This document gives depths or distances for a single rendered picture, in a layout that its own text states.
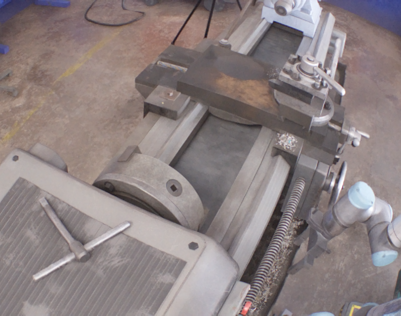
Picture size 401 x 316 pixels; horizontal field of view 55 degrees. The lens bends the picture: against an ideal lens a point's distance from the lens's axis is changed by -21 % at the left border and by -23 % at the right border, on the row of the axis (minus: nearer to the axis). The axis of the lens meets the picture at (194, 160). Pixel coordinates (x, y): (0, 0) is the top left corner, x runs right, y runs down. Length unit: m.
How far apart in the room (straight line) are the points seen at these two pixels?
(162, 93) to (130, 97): 1.41
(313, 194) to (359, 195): 0.53
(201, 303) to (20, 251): 0.30
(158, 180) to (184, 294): 0.36
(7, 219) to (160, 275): 0.28
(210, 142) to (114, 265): 1.13
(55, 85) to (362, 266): 2.46
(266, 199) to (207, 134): 0.44
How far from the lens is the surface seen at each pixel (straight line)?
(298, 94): 1.47
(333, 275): 2.39
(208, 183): 1.62
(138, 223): 0.73
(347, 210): 1.26
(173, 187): 0.98
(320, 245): 1.32
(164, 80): 1.77
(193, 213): 1.00
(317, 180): 1.69
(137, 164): 0.98
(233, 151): 1.74
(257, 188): 1.49
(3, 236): 0.74
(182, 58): 1.91
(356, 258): 2.51
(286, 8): 2.04
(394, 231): 1.23
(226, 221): 1.38
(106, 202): 0.76
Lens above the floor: 1.92
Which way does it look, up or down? 45 degrees down
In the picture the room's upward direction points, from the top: 7 degrees clockwise
